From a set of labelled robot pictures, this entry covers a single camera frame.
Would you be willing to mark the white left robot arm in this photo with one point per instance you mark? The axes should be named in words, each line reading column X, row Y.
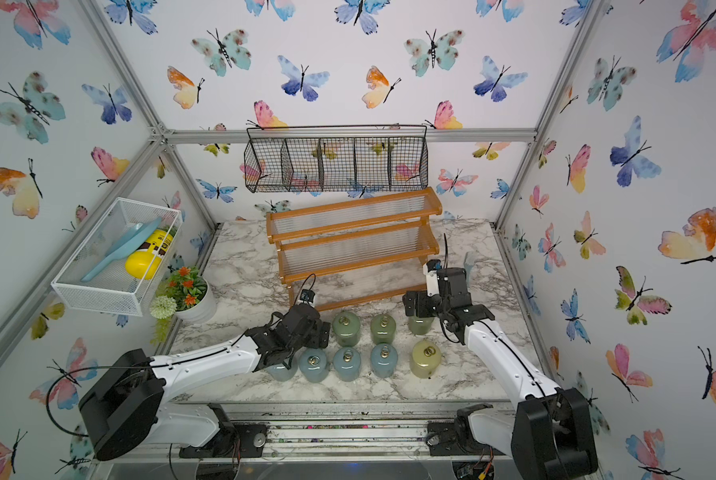
column 132, row 403

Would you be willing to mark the small green canister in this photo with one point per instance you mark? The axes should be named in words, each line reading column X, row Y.
column 419, row 326

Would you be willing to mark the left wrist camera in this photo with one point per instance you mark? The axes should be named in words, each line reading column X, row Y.
column 307, row 296

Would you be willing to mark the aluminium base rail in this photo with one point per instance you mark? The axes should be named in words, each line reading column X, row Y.
column 323, row 431

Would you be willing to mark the orange wooden three-tier shelf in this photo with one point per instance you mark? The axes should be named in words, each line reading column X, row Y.
column 341, row 237

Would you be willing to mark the potted orange flower plant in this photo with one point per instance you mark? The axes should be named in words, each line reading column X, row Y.
column 184, row 295

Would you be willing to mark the black wire wall basket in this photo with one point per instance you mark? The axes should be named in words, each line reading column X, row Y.
column 360, row 160

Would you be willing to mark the yellow-green canister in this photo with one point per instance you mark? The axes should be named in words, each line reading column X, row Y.
column 426, row 357

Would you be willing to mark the light blue dustpan scoop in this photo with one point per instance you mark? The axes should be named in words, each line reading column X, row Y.
column 126, row 245

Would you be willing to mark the white mesh wall basket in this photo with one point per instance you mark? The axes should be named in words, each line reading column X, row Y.
column 114, row 291

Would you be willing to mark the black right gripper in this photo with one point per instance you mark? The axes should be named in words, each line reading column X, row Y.
column 423, row 297

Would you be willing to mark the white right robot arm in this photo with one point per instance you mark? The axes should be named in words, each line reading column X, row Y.
column 514, row 384

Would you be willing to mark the blue canister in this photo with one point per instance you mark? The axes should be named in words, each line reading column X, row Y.
column 384, row 359
column 283, row 372
column 347, row 364
column 314, row 365

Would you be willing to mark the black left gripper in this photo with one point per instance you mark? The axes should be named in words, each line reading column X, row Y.
column 321, row 335

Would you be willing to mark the yellow mustard bottle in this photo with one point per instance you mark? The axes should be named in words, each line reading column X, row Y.
column 146, row 260

